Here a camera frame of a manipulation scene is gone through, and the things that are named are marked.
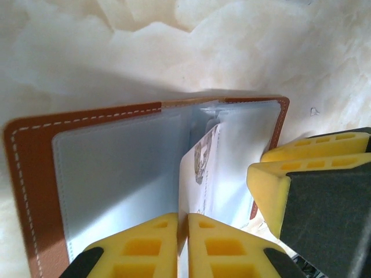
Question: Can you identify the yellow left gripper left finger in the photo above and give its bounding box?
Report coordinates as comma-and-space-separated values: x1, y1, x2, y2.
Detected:
66, 212, 179, 278

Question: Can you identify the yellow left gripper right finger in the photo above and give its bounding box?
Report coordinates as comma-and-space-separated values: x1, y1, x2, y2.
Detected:
187, 212, 308, 278

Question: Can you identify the white printed credit card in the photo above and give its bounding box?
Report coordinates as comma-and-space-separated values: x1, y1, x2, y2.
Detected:
175, 123, 224, 261

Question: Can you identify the brown leather card holder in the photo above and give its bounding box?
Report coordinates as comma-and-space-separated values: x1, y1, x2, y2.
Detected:
2, 95, 290, 278

